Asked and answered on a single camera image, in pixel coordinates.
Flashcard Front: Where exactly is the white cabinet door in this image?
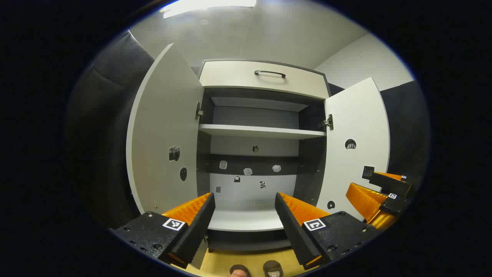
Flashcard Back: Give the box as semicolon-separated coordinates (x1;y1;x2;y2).
316;77;391;222
126;43;205;216

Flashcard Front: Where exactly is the black backdrop cloth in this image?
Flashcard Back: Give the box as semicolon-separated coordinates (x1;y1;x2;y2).
67;31;431;231

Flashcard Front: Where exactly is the ceiling light panel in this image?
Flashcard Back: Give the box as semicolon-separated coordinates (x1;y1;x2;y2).
160;0;257;19

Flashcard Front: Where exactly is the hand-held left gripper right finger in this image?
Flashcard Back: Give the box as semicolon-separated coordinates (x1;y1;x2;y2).
275;192;381;270

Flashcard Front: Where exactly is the white drawer front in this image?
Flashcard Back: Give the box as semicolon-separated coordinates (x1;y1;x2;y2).
199;60;330;100

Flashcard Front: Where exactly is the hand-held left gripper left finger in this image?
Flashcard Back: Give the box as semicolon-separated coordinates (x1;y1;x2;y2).
110;192;216;269

